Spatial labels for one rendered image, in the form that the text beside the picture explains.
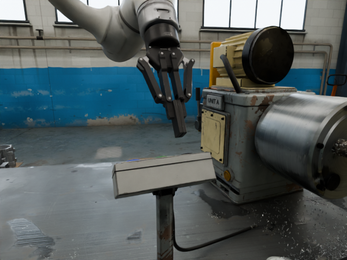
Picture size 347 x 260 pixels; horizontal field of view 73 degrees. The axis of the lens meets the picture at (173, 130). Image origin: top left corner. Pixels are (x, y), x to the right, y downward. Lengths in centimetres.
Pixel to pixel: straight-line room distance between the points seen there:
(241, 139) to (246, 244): 29
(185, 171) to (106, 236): 37
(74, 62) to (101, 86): 78
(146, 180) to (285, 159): 38
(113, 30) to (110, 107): 514
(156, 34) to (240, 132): 40
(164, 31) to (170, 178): 30
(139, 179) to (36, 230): 47
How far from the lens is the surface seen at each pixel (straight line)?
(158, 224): 45
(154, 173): 38
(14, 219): 87
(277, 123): 66
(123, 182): 37
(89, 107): 584
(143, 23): 55
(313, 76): 739
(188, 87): 49
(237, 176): 79
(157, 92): 46
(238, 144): 76
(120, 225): 73
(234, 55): 88
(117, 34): 67
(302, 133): 60
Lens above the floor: 122
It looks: 14 degrees down
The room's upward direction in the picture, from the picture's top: straight up
